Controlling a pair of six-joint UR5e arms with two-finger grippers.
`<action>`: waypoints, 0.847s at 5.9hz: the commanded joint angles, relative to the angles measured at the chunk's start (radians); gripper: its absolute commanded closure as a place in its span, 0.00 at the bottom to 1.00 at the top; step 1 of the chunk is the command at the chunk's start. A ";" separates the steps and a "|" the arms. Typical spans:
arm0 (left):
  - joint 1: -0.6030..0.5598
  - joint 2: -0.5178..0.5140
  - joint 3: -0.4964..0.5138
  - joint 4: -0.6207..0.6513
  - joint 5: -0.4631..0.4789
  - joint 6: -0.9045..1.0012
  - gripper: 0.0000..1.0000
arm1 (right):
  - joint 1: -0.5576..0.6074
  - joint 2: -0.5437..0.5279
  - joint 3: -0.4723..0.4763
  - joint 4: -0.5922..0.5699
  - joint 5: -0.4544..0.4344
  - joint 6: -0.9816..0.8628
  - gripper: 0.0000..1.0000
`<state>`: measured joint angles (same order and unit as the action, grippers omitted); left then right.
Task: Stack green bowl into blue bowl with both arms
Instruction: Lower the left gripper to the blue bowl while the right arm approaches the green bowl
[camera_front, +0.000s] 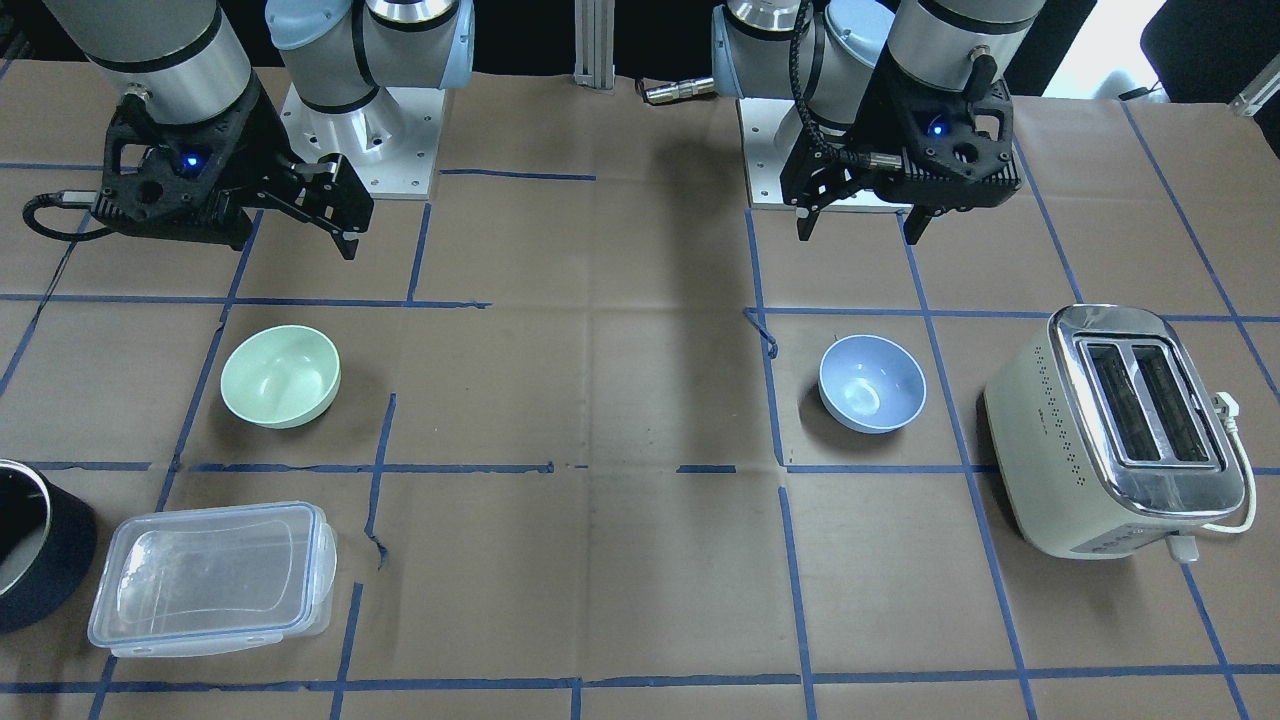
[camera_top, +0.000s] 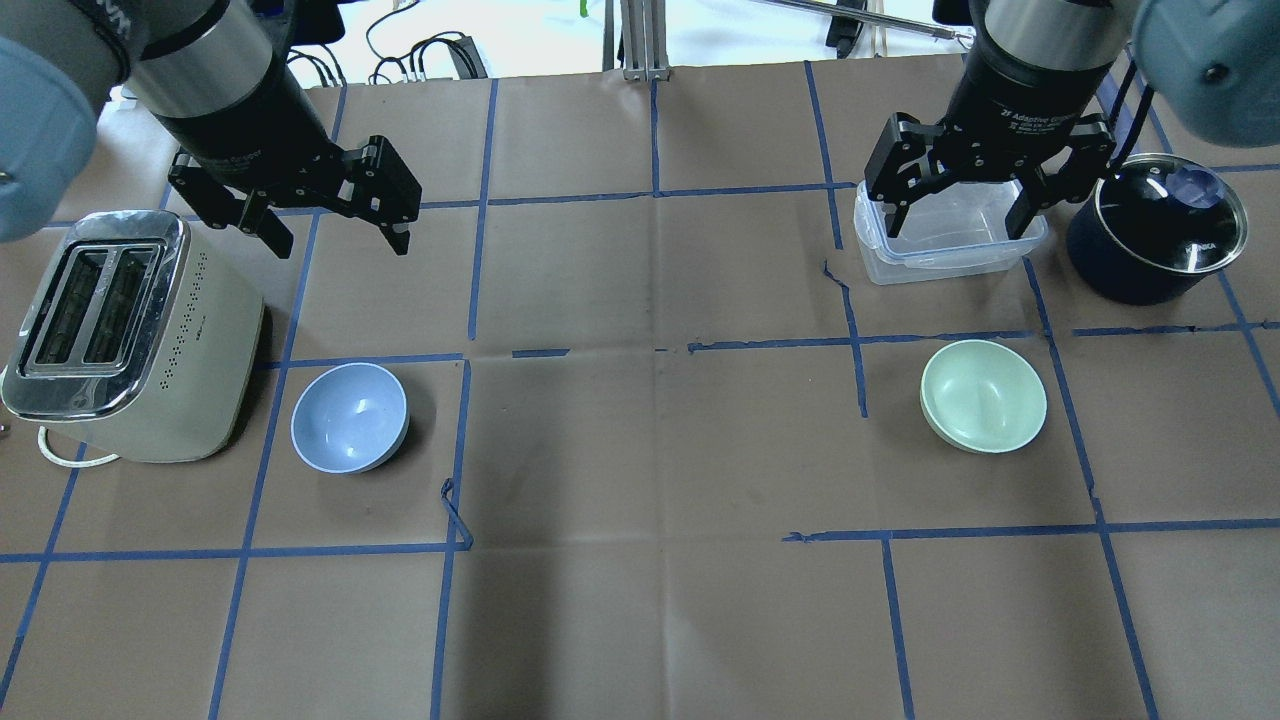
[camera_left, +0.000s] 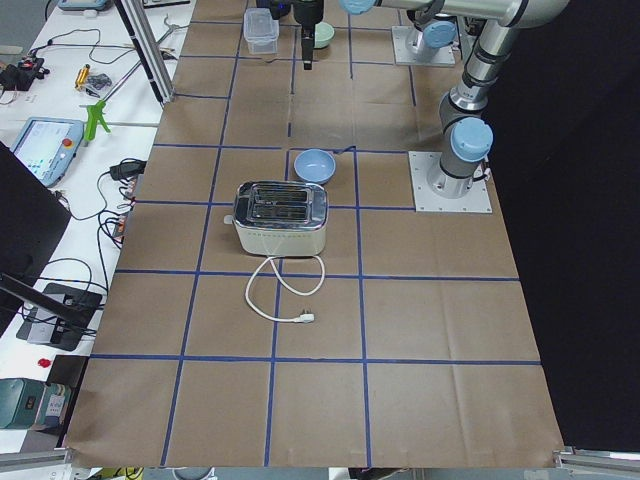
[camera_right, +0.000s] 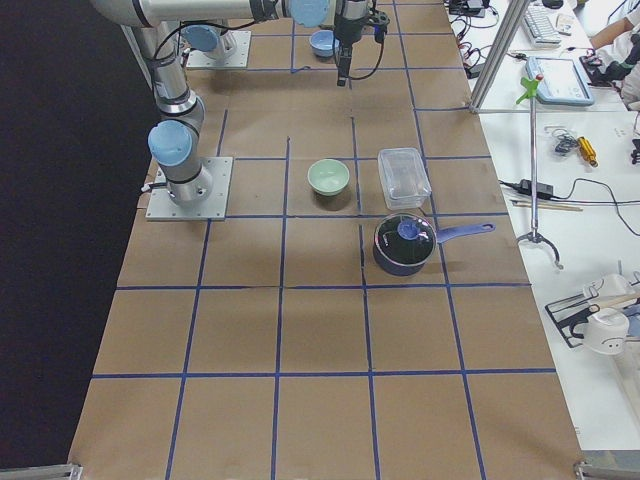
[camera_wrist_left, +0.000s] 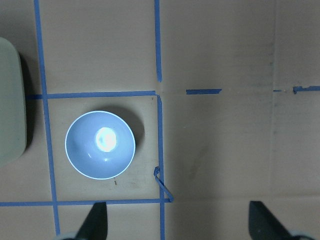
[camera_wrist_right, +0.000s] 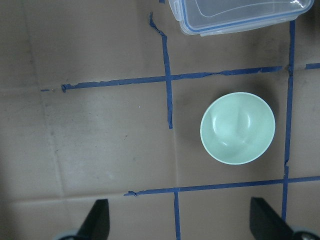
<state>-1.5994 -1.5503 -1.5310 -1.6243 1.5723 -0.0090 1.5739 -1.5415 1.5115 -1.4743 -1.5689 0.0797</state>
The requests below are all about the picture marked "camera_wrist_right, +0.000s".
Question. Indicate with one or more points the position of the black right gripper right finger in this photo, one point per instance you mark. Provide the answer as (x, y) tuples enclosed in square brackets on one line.
[(266, 224)]

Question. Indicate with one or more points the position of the clear plastic lidded container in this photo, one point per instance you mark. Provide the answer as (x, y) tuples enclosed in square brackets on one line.
[(215, 17)]

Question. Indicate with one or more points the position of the green bowl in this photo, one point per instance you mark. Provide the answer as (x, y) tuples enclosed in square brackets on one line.
[(237, 128)]

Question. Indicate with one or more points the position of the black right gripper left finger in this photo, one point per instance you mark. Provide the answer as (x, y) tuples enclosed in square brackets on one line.
[(96, 225)]

